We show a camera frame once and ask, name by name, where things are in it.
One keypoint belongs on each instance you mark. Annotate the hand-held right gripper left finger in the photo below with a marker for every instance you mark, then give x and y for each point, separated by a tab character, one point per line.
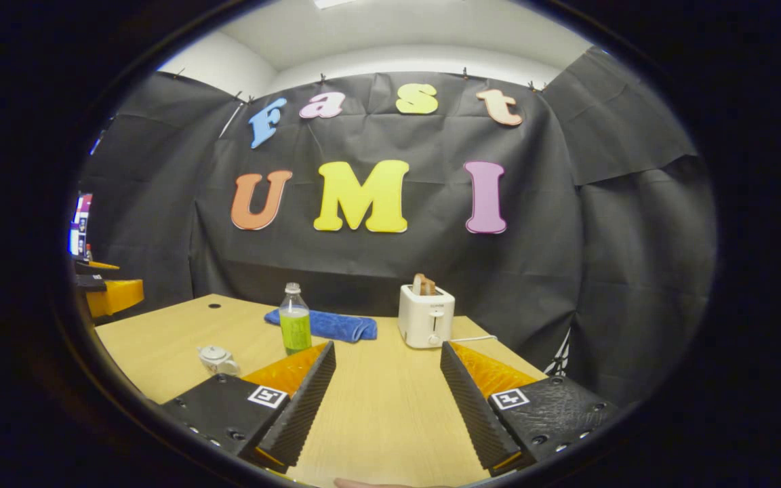
304	413

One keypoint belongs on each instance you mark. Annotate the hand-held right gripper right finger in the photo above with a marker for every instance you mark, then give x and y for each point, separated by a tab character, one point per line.
475	413

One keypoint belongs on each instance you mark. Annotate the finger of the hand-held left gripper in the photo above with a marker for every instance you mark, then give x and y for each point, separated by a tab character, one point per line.
102	266
116	297

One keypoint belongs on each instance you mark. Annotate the clear water bottle green label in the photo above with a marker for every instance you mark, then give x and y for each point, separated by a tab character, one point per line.
295	329

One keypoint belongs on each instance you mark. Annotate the white ceramic teacup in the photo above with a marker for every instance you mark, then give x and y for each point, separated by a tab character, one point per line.
226	368

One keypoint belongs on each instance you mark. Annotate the computer monitor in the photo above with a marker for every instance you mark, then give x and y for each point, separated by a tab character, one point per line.
81	224

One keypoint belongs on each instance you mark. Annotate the blue towel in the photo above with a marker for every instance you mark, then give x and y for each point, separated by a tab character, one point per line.
343	325

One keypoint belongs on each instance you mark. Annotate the white toaster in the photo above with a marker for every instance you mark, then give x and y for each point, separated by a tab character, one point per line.
424	318

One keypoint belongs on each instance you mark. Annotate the brown bread slice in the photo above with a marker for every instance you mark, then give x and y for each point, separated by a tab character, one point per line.
430	287

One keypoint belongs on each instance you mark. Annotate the light bread slice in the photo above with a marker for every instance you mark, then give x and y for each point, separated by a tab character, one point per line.
418	285

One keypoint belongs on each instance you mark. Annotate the black backdrop cloth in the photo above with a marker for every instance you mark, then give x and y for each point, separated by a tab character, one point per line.
431	264

